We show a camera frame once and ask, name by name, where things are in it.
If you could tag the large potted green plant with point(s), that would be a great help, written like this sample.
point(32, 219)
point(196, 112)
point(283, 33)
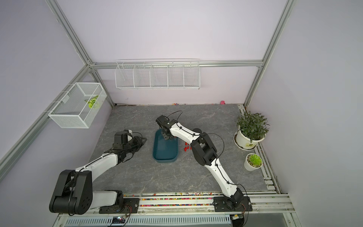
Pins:
point(252, 129)

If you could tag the teal plastic storage box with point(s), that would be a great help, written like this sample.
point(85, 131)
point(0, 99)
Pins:
point(165, 151)

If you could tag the white mesh basket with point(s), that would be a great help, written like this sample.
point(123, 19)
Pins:
point(72, 111)

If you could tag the green item in basket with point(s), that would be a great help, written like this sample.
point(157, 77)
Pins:
point(93, 102)

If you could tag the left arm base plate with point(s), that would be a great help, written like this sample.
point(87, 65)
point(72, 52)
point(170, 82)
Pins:
point(129, 206)

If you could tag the aluminium rail base frame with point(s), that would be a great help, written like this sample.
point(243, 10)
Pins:
point(203, 203)

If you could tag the black cylindrical container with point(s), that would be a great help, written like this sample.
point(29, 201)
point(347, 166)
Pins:
point(197, 130)

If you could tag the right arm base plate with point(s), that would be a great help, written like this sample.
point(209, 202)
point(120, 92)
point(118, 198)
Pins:
point(224, 204)

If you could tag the white ventilation grille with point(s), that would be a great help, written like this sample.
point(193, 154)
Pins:
point(157, 221)

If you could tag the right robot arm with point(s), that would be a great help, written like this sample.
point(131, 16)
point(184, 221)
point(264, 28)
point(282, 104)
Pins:
point(205, 153)

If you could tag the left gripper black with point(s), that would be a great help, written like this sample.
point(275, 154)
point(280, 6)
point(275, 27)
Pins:
point(139, 143)

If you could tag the white wire wall shelf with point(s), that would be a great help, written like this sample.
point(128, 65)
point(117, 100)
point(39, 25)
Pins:
point(157, 74)

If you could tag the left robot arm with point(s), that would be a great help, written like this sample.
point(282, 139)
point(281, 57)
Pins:
point(74, 193)

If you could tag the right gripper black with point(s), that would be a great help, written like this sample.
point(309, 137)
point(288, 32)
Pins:
point(164, 134)

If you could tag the small potted succulent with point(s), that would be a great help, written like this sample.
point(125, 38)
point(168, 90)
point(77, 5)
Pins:
point(253, 162)

